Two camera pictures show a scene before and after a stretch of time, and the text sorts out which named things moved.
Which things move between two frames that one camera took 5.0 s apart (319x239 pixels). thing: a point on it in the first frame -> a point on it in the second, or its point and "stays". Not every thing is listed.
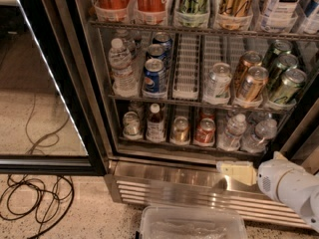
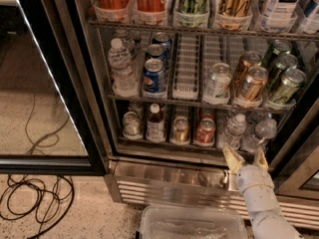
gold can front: x=253 y=84 stays
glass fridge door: x=50 y=117 stays
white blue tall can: x=281 y=7 stays
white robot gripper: x=268 y=178 -> x=254 y=180
